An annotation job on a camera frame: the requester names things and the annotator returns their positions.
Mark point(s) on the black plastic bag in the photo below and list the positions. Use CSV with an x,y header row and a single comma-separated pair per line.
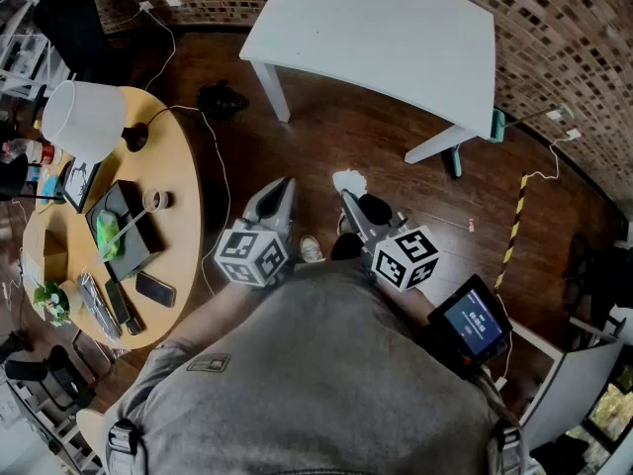
x,y
220,99

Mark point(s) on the teal bar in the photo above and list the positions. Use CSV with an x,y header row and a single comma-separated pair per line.
x,y
456,161

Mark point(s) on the white tissue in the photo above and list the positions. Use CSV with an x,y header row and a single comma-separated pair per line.
x,y
349,180

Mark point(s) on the teal clamp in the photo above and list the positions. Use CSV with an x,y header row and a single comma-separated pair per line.
x,y
497,125

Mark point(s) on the green tissue packet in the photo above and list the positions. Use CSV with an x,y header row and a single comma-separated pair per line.
x,y
108,230

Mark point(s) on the black folding chair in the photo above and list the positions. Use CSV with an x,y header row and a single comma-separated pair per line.
x,y
54,376

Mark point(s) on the person's left forearm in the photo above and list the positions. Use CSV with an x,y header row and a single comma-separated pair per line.
x,y
212,310

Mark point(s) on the black screen device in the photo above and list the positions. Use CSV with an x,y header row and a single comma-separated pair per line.
x,y
472,324

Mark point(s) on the white table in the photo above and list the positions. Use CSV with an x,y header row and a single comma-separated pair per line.
x,y
376,37

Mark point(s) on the white metal shelf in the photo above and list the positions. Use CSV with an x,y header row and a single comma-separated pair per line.
x,y
20,52

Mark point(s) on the black desk lamp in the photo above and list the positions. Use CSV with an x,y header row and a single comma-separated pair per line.
x,y
15,178

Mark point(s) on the small cardboard box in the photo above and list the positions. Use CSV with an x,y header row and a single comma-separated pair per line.
x,y
55,257

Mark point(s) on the black lamp base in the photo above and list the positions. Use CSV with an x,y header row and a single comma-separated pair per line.
x,y
136,137

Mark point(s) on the small potted plant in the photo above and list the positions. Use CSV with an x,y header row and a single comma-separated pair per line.
x,y
52,301

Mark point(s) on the plastic bottle with red label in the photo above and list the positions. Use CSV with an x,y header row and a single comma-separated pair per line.
x,y
34,152

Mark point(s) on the black smartphone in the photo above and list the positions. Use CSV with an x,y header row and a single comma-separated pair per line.
x,y
155,289

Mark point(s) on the round wooden side table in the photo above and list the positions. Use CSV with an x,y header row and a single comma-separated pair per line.
x,y
168,235

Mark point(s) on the white desk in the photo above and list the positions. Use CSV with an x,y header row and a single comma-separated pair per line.
x,y
573,384

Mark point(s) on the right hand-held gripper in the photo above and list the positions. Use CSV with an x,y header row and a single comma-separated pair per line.
x,y
405,257

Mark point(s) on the person's grey shirt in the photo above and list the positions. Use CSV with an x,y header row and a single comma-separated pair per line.
x,y
306,379

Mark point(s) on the black remote control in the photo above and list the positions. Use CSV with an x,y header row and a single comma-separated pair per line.
x,y
117,301

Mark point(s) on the yellow black striped tape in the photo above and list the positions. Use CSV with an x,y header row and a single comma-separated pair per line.
x,y
514,225

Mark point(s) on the clear tape roll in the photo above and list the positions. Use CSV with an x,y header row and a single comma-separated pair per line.
x,y
156,199

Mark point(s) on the black office chair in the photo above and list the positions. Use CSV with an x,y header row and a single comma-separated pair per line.
x,y
74,32

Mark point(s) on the white lamp shade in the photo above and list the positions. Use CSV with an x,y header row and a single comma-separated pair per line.
x,y
84,119

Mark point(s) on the white wall socket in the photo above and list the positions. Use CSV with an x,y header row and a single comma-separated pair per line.
x,y
555,115
173,1

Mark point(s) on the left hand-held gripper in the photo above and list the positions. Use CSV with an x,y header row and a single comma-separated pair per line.
x,y
247,253

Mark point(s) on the dark chair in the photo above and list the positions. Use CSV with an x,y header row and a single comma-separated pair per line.
x,y
591,275

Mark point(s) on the grey tool in plastic bag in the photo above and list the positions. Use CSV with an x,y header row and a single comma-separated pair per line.
x,y
99,307

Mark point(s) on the black flat box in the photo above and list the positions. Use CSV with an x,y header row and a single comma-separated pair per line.
x,y
133,238

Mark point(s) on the person's right forearm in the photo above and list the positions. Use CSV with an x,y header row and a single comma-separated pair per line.
x,y
420,302

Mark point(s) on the black framed picture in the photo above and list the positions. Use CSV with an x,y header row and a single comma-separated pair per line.
x,y
80,183

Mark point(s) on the person's white shoe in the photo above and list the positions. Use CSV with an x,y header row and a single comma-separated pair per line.
x,y
310,249

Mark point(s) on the white charger plug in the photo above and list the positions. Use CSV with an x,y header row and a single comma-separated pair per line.
x,y
146,6
573,133

